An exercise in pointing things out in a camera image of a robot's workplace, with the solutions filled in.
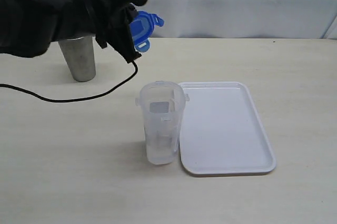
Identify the blue plastic lid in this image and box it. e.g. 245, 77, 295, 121
130, 11, 164, 53

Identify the stainless steel cup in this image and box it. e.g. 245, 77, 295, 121
58, 36, 96, 82

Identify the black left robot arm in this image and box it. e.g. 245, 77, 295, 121
1, 0, 147, 63

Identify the clear plastic tall container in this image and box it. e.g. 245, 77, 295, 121
135, 81, 189, 165

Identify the white fabric backdrop curtain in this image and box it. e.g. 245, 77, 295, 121
143, 0, 336, 39

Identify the white plastic tray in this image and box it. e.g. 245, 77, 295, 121
180, 82, 276, 177

